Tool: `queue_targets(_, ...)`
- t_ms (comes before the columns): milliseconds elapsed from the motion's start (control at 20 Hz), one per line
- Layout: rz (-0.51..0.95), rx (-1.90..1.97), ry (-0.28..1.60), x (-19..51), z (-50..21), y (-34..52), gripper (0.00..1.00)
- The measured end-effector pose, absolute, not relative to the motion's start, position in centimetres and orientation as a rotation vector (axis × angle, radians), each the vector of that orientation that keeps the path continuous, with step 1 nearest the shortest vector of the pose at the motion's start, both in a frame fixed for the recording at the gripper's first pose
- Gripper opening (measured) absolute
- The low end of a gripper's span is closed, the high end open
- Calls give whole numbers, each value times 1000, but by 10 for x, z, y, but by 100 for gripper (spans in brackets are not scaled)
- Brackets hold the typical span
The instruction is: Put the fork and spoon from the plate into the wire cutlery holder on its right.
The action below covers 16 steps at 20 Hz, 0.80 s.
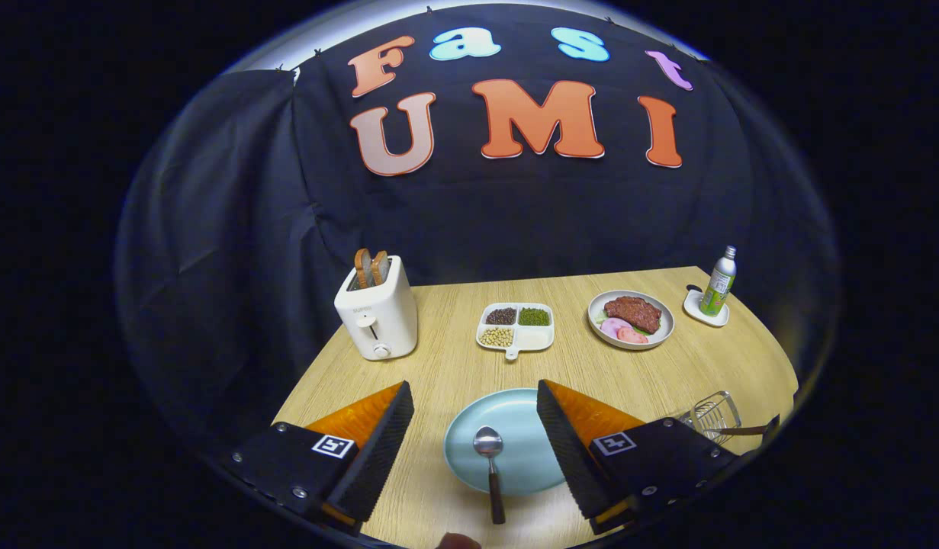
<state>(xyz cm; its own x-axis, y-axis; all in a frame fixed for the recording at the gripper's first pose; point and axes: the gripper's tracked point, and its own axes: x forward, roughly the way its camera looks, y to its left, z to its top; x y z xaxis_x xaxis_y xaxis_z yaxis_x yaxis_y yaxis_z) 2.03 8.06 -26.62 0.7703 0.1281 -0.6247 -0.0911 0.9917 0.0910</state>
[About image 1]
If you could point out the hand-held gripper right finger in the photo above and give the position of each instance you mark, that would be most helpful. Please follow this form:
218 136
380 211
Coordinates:
568 450

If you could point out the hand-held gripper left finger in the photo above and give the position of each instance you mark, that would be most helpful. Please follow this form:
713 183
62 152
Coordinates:
377 450

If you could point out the light blue plate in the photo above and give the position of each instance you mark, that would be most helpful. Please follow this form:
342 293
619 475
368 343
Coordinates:
522 450

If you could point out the white divided dish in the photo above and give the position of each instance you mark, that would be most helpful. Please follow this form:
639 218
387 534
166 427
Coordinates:
534 337

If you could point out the white toaster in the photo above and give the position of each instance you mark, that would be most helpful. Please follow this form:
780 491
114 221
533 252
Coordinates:
377 320

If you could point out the pink ham slice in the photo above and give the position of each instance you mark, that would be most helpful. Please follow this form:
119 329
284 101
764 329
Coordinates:
612 328

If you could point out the salmon pink meat slice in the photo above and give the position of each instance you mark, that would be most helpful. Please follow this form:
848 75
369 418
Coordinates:
633 336

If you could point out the pile of yellow soybeans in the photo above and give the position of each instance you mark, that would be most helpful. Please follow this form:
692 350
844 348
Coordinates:
496 337

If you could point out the pile of green beans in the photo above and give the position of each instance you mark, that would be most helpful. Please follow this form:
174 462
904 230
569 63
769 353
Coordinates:
534 316

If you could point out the pile of dark beans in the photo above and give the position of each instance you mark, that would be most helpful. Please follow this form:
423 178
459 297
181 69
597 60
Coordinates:
501 316

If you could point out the brown steak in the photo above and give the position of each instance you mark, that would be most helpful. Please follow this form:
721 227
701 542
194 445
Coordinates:
633 313

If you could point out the white oval plate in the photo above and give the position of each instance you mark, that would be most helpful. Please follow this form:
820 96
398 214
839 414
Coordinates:
664 328

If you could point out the toast slice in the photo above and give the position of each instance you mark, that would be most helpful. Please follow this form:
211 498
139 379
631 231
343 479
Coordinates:
380 267
362 267

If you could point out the white coaster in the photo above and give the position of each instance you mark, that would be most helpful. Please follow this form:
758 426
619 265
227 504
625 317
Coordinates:
698 309

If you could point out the green label bottle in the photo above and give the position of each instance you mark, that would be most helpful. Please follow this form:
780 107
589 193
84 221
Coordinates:
718 290

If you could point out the black backdrop cloth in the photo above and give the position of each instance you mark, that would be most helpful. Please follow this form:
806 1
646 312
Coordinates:
477 213

